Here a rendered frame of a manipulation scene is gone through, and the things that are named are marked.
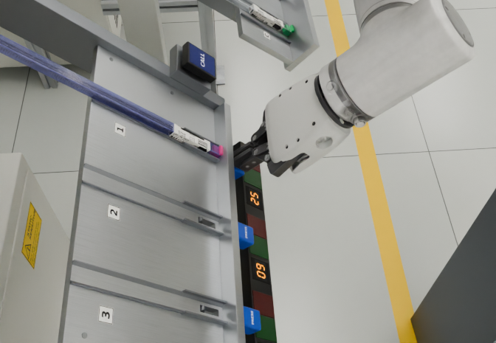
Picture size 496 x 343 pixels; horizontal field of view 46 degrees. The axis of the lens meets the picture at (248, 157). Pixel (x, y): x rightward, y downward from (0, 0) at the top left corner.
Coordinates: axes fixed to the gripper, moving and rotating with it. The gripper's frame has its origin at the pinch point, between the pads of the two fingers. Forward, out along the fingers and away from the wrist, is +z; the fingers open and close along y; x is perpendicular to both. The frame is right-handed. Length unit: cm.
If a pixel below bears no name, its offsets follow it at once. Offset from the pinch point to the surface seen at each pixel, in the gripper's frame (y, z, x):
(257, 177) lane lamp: 0.7, 3.4, -5.3
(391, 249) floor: 19, 24, -77
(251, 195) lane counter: -3.1, 3.4, -3.7
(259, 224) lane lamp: -7.2, 3.4, -4.9
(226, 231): -12.1, 1.1, 3.6
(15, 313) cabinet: -13.4, 36.0, 12.7
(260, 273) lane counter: -14.6, 3.4, -4.2
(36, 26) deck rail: 7.9, 4.5, 29.6
